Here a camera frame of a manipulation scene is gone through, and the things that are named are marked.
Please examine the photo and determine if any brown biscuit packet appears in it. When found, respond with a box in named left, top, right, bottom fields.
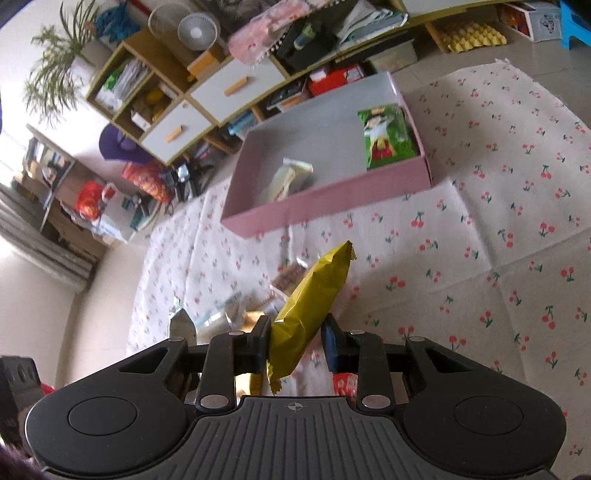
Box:
left=270, top=260, right=319, bottom=301

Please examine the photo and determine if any small white desk fan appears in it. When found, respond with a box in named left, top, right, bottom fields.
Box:
left=178, top=12, right=220, bottom=51

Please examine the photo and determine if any red plastic bag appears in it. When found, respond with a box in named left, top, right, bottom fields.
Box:
left=76, top=181, right=116, bottom=220

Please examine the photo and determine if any purple cap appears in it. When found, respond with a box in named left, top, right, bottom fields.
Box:
left=98, top=124, right=153, bottom=163

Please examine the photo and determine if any white printed box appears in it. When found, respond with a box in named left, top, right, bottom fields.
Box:
left=505, top=0, right=561, bottom=42

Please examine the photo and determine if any pile of papers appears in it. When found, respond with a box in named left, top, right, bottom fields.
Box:
left=335, top=0, right=409, bottom=49

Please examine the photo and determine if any pink cardboard box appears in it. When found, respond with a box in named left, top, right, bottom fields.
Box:
left=220, top=70, right=434, bottom=239

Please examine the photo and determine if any silver snack packet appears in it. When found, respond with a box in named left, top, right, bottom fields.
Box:
left=168, top=308, right=197, bottom=344

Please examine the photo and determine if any black camera tripod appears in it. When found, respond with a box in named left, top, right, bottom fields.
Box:
left=168, top=159, right=218, bottom=201

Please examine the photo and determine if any blue plastic stool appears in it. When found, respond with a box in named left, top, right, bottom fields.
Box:
left=558, top=0, right=591, bottom=49

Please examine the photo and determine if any blue-lid storage box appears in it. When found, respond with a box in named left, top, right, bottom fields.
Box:
left=226, top=111, right=257, bottom=139

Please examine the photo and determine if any white wire fan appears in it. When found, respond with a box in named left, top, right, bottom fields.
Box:
left=148, top=4, right=188, bottom=40

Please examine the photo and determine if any pink floral cloth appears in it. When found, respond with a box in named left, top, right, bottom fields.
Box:
left=228, top=0, right=324, bottom=65

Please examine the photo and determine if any black bag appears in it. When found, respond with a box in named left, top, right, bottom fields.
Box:
left=270, top=16, right=340, bottom=72

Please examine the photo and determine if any red snack packet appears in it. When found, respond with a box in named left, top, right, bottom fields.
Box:
left=332, top=371, right=358, bottom=398

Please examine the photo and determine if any red printed bag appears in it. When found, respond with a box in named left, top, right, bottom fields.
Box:
left=122, top=161, right=174, bottom=204

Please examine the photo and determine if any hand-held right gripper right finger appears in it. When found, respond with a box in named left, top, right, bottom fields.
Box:
left=321, top=315, right=467, bottom=411

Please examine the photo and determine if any clear plastic snack packet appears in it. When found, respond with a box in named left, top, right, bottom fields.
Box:
left=194, top=295, right=278, bottom=334

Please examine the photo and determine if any blue fluffy duster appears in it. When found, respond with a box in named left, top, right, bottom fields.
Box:
left=92, top=0, right=141, bottom=42

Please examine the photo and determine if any yellow egg tray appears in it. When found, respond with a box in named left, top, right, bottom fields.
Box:
left=443, top=22, right=509, bottom=52

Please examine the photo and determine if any stack of grey boards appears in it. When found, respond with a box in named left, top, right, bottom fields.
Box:
left=0, top=182, right=100, bottom=294

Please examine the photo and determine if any red box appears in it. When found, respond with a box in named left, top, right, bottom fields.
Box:
left=307, top=65, right=365, bottom=97

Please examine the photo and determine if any orange cardboard box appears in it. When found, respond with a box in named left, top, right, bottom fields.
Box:
left=187, top=48, right=232, bottom=81

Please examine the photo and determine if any clear storage box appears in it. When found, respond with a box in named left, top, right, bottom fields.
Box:
left=265, top=78, right=310, bottom=112

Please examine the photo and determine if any wooden cabinet with white drawers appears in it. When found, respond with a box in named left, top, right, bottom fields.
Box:
left=85, top=0, right=532, bottom=168

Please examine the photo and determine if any cream snack packet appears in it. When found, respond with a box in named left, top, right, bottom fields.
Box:
left=259, top=158, right=315, bottom=204

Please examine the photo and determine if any green potted plant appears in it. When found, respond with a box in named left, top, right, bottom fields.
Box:
left=23, top=0, right=100, bottom=125

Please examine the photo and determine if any green cartoon snack packet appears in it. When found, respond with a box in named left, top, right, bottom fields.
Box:
left=358, top=104, right=422, bottom=171

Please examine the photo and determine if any yellow snack packet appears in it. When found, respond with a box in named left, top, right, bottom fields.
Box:
left=266, top=241, right=358, bottom=396

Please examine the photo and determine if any white shelf unit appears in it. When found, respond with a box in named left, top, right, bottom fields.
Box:
left=25, top=124, right=116, bottom=232

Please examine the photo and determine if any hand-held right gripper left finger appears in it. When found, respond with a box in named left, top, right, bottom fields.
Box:
left=117, top=315, right=273, bottom=414

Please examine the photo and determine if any cherry print cloth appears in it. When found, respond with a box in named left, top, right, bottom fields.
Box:
left=124, top=58, right=591, bottom=462

